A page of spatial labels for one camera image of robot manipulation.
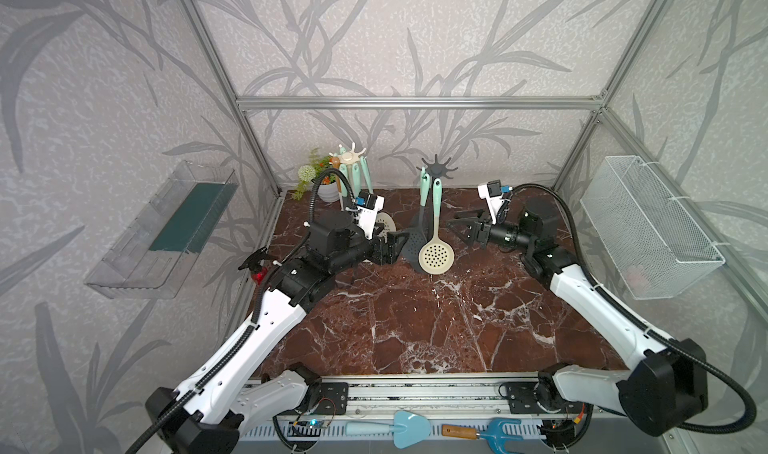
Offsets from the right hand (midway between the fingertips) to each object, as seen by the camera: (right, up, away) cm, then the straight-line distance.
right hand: (450, 220), depth 71 cm
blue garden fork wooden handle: (+10, -49, -3) cm, 50 cm away
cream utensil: (-16, -2, +23) cm, 28 cm away
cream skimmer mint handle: (-2, -11, +14) cm, 18 cm away
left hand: (-12, -3, -4) cm, 13 cm away
